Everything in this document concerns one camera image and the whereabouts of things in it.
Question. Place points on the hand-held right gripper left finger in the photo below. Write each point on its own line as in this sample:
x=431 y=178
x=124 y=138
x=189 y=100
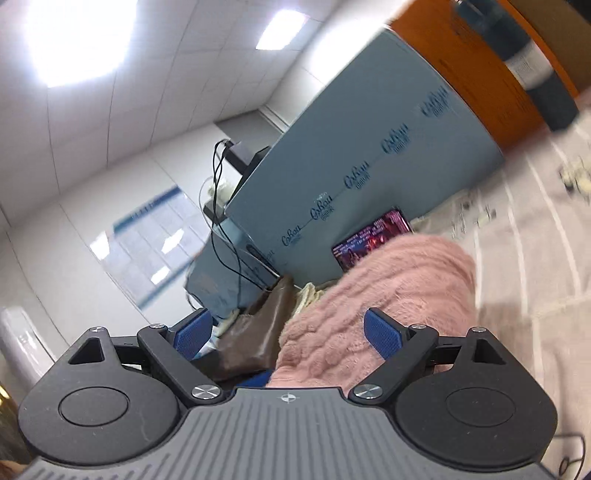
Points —
x=194 y=334

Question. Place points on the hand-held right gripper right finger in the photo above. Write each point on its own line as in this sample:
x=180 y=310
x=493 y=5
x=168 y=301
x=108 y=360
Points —
x=383 y=334

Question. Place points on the pink fluffy garment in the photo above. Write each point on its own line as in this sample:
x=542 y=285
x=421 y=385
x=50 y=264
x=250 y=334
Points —
x=392 y=277

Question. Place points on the brown leather bag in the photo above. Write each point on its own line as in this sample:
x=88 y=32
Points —
x=258 y=332

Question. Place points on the blue cloth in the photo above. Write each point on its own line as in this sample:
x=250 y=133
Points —
x=258 y=379

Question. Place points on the cream knitted cloth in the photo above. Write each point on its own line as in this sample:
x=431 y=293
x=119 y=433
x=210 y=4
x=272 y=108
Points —
x=307 y=297

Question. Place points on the printed bedsheet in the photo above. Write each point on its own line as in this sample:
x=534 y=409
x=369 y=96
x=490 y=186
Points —
x=531 y=277

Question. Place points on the white floor air conditioner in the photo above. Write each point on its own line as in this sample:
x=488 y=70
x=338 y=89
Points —
x=23 y=337

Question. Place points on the black device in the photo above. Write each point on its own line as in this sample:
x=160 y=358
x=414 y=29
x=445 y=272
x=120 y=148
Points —
x=244 y=154

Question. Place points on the light blue carton box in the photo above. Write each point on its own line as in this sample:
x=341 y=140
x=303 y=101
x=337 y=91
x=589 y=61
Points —
x=369 y=115

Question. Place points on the orange carton box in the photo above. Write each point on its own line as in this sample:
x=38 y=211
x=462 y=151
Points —
x=461 y=60

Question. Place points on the dark blue vacuum bottle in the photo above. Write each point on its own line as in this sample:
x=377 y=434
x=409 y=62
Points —
x=549 y=92

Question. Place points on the ceiling light panel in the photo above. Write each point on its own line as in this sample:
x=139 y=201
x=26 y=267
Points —
x=281 y=27
x=78 y=37

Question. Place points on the white wall notice board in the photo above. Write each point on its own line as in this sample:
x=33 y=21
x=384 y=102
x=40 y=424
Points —
x=147 y=240

